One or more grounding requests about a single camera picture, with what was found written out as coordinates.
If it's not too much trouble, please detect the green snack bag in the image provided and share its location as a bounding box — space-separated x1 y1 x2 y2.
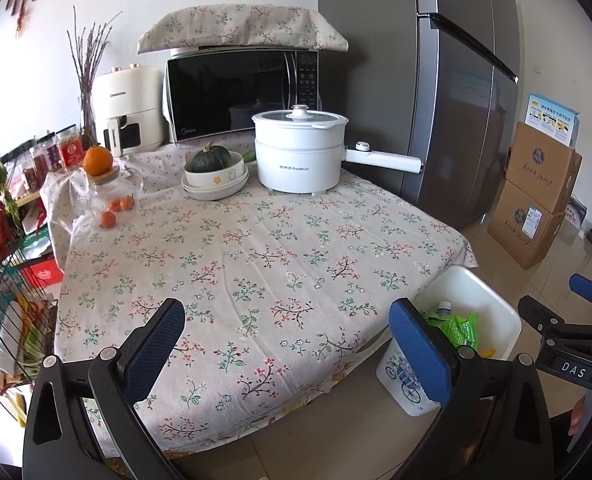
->
423 311 479 352

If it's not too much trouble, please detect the blue and white carton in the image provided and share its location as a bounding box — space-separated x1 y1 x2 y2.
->
524 93 580 149

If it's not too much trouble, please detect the white air fryer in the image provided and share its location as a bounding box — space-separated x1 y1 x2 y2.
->
92 63 167 157

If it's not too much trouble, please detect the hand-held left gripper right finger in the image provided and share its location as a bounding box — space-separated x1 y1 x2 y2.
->
388 297 569 480

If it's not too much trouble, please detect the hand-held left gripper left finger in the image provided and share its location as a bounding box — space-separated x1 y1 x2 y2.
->
23 297 187 480

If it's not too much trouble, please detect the glass jar with wooden lid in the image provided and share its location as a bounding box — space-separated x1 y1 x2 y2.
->
87 167 145 227

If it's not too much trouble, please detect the floral cloth cover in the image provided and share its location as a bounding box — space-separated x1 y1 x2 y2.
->
137 4 351 55

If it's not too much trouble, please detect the glass vase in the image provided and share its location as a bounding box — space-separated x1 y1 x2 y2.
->
78 82 100 144

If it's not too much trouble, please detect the grey refrigerator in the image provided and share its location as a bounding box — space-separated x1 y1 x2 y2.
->
317 0 521 231

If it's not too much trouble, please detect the red gift box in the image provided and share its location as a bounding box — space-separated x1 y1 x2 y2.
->
26 255 66 286

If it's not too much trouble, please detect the black wire rack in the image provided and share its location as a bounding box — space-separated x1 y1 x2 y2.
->
0 160 60 387

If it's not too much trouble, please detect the white electric cooking pot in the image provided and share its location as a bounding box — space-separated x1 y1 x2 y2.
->
252 105 423 196

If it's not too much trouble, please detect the white plate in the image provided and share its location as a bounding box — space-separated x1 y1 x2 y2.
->
181 165 251 196
183 180 247 203

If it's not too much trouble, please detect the white flower print bowl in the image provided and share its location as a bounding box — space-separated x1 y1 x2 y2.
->
184 151 246 189

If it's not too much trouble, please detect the large orange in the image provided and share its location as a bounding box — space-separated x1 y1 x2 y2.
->
82 146 114 176

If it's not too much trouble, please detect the white plastic waste bin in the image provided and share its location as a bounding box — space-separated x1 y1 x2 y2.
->
376 265 523 417

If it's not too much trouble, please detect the blue packet behind boxes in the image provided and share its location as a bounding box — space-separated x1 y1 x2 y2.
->
566 195 588 229

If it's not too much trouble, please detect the black microwave oven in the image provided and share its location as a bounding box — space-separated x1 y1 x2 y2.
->
163 47 322 146

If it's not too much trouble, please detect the person's right hand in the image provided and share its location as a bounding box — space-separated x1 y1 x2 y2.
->
568 391 592 442

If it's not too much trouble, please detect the dark green pumpkin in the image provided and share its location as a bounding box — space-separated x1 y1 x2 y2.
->
191 142 233 174

